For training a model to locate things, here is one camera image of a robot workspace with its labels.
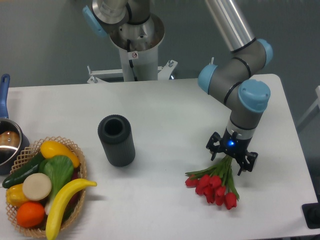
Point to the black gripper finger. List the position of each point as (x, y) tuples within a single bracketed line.
[(246, 161), (214, 145)]

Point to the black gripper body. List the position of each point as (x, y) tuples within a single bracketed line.
[(233, 146)]

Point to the red tulip bouquet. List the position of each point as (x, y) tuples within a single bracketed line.
[(215, 183)]

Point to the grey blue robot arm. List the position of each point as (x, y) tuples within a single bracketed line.
[(231, 84)]

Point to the black device at table edge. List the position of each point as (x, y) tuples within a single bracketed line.
[(311, 212)]

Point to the dark grey ribbed vase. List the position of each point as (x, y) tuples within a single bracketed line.
[(115, 134)]

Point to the green bok choy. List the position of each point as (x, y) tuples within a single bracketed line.
[(59, 169)]

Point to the yellow banana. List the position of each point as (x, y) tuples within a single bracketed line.
[(55, 216)]

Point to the yellow squash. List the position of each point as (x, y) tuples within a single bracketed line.
[(50, 149)]

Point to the woven wicker basket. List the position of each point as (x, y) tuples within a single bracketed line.
[(72, 210)]

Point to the beige round disc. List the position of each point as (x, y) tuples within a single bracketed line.
[(37, 186)]

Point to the orange fruit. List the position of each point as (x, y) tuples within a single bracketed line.
[(30, 214)]

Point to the dark green cucumber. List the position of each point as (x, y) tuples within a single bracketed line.
[(29, 168)]

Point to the yellow bell pepper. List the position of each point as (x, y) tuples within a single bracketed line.
[(15, 196)]

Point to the white frame at right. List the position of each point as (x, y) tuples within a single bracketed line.
[(310, 113)]

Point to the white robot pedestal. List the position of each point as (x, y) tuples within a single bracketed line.
[(138, 51)]

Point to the blue handled saucepan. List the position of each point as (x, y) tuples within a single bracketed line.
[(12, 138)]

